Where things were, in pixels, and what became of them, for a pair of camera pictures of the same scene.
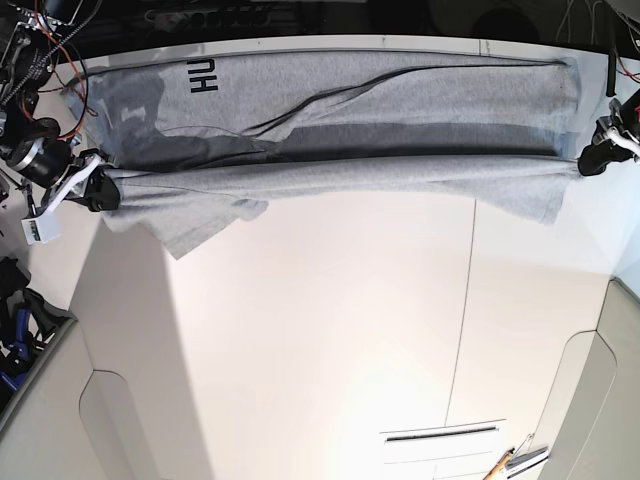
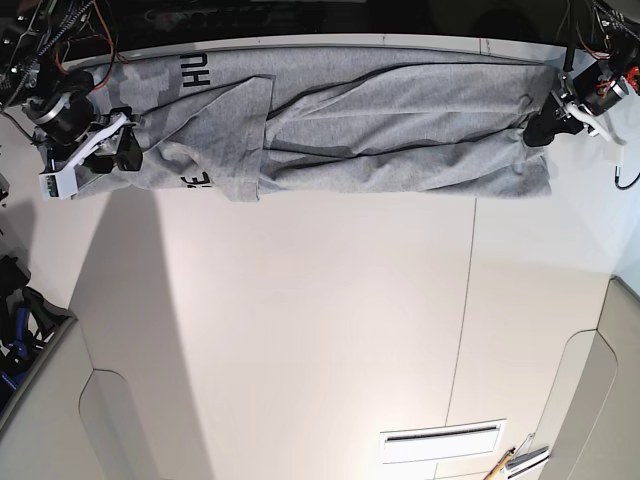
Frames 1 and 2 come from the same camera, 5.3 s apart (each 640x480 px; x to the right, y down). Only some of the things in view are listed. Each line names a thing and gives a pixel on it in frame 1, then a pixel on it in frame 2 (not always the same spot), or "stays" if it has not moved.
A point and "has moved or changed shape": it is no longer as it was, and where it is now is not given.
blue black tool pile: [28, 322] stays
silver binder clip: [523, 451] stays
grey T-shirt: [199, 145] has moved or changed shape
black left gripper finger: [594, 158] → [551, 120]
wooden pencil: [500, 463] stays
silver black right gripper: [74, 184] → [110, 145]
